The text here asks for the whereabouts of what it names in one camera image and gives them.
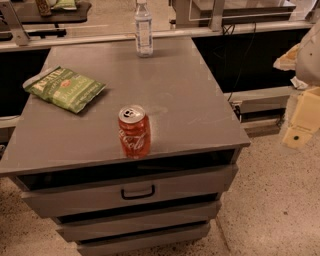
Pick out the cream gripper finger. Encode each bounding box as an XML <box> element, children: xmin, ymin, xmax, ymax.
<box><xmin>282</xmin><ymin>87</ymin><xmax>320</xmax><ymax>149</ymax></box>

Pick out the clear plastic water bottle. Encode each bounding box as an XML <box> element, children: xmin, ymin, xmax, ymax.
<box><xmin>134</xmin><ymin>0</ymin><xmax>153</xmax><ymax>57</ymax></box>

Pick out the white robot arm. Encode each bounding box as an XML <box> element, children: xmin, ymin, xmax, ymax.
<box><xmin>273</xmin><ymin>20</ymin><xmax>320</xmax><ymax>149</ymax></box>

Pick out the red coke can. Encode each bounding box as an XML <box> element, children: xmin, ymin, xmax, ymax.
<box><xmin>118</xmin><ymin>105</ymin><xmax>151</xmax><ymax>159</ymax></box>

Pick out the white packet on shelf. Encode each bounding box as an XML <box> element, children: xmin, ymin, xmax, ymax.
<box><xmin>291</xmin><ymin>76</ymin><xmax>308</xmax><ymax>90</ymax></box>

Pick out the green chip bag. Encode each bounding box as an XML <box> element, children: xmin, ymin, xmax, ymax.
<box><xmin>23</xmin><ymin>66</ymin><xmax>105</xmax><ymax>114</ymax></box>

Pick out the green bag in background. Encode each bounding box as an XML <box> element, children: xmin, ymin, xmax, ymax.
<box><xmin>52</xmin><ymin>0</ymin><xmax>77</xmax><ymax>11</ymax></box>

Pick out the brown item in background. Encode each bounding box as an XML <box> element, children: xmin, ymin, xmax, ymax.
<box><xmin>35</xmin><ymin>0</ymin><xmax>51</xmax><ymax>17</ymax></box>

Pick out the dark background table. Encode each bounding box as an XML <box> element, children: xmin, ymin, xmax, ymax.
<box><xmin>11</xmin><ymin>0</ymin><xmax>91</xmax><ymax>25</ymax></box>

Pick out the black hanging cable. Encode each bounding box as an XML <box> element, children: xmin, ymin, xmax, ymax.
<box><xmin>226</xmin><ymin>23</ymin><xmax>258</xmax><ymax>103</ymax></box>

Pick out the black drawer handle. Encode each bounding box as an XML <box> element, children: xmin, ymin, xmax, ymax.
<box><xmin>120</xmin><ymin>185</ymin><xmax>156</xmax><ymax>201</ymax></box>

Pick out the grey metal rail frame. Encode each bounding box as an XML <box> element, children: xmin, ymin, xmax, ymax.
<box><xmin>1</xmin><ymin>0</ymin><xmax>319</xmax><ymax>52</ymax></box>

